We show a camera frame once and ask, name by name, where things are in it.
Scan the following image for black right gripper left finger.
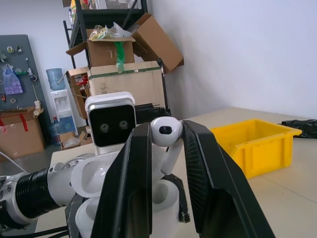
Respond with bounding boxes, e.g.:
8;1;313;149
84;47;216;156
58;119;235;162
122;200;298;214
90;122;153;238

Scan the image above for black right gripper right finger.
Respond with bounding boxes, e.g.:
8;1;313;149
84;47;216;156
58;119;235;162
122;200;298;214
182;119;276;238

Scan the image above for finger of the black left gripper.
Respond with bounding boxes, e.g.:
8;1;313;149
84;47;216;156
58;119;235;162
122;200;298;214
64;194;84;238
160;174;191;223

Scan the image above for white earbud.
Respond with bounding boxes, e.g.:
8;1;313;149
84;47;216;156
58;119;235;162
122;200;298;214
150;116;185;177

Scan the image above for yellow plastic bin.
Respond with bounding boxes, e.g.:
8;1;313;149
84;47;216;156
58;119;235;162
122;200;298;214
210;119;303;179

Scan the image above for small flat cardboard box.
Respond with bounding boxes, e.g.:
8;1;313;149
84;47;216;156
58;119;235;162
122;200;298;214
59;130;94;150

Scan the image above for blue water jug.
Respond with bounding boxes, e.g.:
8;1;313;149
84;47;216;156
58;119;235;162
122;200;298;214
49;120;62;147

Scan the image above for large green-taped cardboard box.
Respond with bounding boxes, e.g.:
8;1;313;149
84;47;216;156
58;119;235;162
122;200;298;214
87;60;167;113

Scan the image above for cardboard box with red tape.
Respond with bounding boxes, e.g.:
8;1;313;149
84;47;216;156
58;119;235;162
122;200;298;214
0;106;46;160

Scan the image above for white water dispenser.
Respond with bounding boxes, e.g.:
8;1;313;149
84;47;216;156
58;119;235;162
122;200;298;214
50;89;78;136

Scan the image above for cardboard box with red label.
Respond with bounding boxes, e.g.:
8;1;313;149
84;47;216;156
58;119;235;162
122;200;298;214
66;66;92;120

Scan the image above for black plastic bag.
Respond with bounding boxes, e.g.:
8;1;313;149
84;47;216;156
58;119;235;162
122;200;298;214
281;119;317;139

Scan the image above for green plastic strip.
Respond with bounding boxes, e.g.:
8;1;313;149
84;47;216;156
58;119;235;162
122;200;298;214
114;41;127;74

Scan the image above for blue water bottle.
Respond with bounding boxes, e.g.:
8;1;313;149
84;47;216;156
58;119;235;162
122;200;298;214
46;68;66;91

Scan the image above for open cardboard box with bags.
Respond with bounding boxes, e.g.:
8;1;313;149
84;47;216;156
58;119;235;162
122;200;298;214
65;36;136;69

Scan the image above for tilted open cardboard box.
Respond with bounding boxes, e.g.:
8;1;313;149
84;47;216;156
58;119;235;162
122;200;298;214
130;12;185;74

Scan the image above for purple plastic bag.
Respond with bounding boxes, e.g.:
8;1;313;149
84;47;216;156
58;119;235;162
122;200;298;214
2;63;25;96

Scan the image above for clear plastic bags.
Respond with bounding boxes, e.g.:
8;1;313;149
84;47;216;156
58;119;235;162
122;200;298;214
88;21;132;41

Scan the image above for grey pegboard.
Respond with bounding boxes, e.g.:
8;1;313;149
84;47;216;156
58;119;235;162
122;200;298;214
0;34;51;149

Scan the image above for black metal shelf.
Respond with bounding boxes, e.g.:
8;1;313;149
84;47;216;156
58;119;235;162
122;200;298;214
63;0;172;117

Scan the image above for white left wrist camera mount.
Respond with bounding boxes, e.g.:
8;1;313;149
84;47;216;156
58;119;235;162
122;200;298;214
84;91;137;157

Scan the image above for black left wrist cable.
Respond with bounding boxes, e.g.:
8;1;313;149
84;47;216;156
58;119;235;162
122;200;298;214
135;102;172;124

